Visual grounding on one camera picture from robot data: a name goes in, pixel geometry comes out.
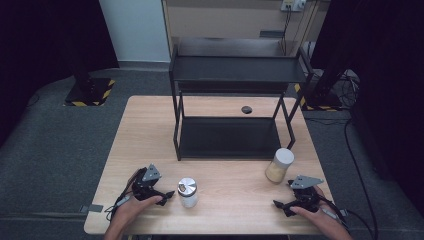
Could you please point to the black curtain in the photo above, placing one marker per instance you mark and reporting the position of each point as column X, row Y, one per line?
column 393, row 83
column 40, row 40

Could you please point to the black metal two-tier rack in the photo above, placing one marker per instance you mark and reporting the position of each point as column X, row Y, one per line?
column 233, row 68

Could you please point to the person's right hand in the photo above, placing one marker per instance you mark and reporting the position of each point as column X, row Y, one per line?
column 321, row 213

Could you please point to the glass jar with white lid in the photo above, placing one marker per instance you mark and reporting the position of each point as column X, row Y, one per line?
column 279, row 166

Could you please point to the white wall socket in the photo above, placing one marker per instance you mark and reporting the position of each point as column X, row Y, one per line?
column 292, row 4

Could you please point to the grey wall plate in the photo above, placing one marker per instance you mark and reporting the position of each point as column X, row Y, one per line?
column 271, row 34

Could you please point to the beige wooden board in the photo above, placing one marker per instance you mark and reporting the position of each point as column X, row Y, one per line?
column 226, row 20

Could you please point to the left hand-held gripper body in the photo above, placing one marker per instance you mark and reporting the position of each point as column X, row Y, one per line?
column 148, row 186

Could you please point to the glass jar with silver lid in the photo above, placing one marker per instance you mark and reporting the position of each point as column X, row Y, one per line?
column 187, row 193

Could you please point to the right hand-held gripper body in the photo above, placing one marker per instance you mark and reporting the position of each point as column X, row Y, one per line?
column 305, row 196

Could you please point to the person's left hand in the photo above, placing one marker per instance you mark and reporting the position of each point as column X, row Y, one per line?
column 131, row 210

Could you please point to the black round table grommet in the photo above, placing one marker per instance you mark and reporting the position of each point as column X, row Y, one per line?
column 246, row 109

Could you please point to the grey tape strip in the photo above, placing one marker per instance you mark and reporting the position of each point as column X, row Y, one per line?
column 91, row 208

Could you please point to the black stand with striped base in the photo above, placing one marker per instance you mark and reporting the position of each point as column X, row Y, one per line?
column 90, row 91
column 326, row 96

